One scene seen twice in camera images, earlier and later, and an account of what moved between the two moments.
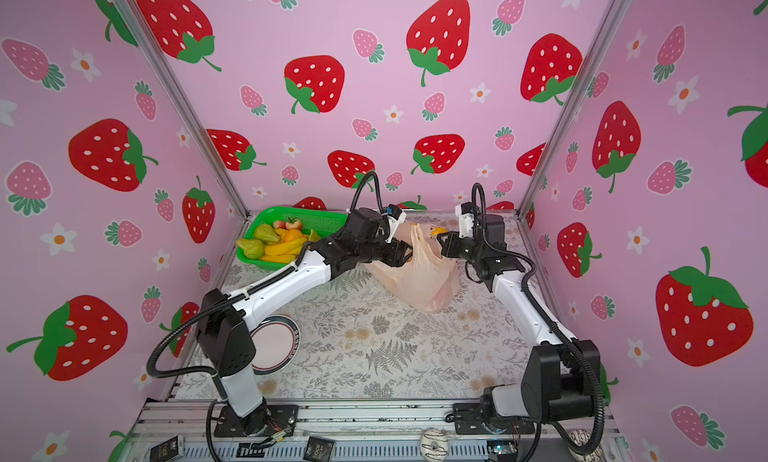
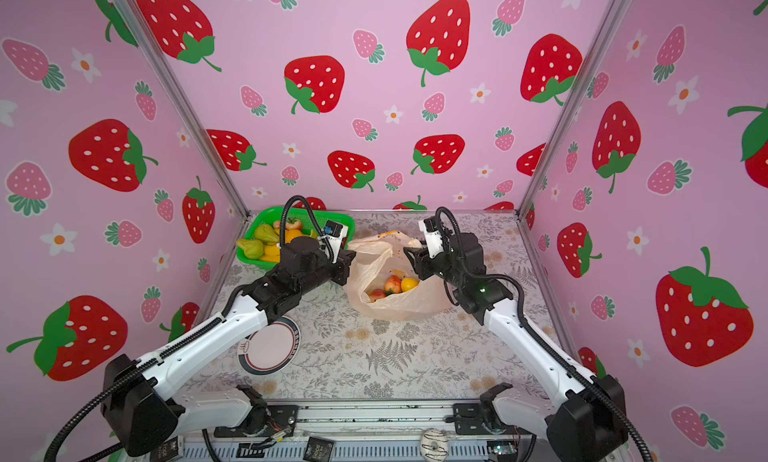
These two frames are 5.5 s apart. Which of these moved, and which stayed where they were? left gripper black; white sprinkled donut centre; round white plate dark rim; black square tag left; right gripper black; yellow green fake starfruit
Moved: right gripper black; left gripper black
Stayed: round white plate dark rim; yellow green fake starfruit; black square tag left; white sprinkled donut centre
